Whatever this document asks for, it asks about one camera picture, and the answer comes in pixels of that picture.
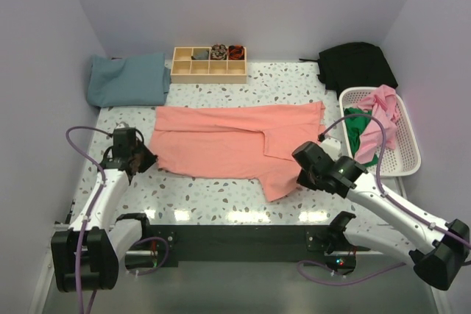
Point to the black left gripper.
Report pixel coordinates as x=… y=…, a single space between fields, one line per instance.
x=150 y=159

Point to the brown patterned rolled sock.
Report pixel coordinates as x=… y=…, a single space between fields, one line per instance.
x=218 y=52

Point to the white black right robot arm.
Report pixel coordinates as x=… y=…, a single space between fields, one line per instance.
x=436 y=249

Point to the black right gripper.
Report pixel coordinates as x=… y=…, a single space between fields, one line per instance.
x=302 y=180

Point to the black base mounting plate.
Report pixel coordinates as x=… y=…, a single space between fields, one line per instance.
x=239 y=243

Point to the green t shirt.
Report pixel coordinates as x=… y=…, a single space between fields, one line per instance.
x=355 y=127

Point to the orange black rolled sock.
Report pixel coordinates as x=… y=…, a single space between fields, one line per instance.
x=236 y=52

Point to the folded teal t shirt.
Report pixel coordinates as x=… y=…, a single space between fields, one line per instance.
x=142 y=80

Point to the black folded garment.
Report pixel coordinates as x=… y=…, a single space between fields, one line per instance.
x=355 y=64

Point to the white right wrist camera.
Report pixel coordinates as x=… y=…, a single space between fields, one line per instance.
x=329 y=145

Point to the white plastic laundry basket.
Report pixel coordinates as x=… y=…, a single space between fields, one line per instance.
x=405 y=159

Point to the grey rolled sock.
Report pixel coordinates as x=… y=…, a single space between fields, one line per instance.
x=200 y=54

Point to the wooden compartment tray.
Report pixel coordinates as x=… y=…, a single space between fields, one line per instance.
x=184 y=70

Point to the salmon pink t shirt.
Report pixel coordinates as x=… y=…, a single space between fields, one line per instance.
x=237 y=142

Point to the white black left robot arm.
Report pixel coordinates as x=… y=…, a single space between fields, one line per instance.
x=86 y=256

